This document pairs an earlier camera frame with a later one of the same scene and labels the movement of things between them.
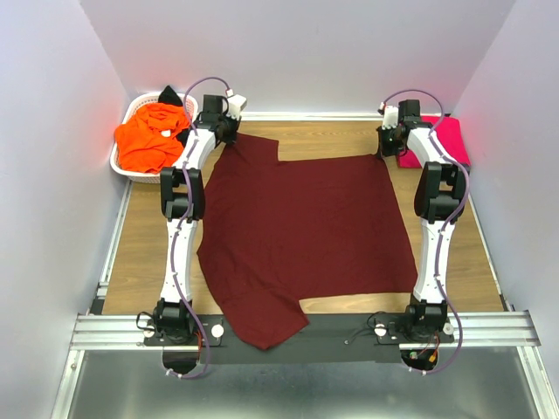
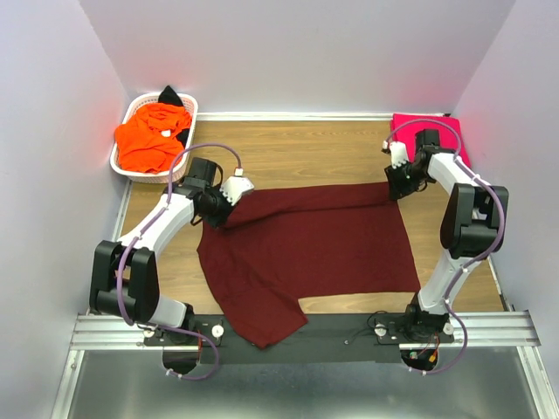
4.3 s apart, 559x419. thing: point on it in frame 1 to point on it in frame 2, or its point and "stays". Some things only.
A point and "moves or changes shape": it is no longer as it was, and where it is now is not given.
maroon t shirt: (274, 231) moves or changes shape
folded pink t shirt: (448, 135) stays
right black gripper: (382, 151) to (396, 189)
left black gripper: (233, 122) to (222, 219)
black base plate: (321, 338) stays
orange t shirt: (150, 140) stays
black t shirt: (169, 96) stays
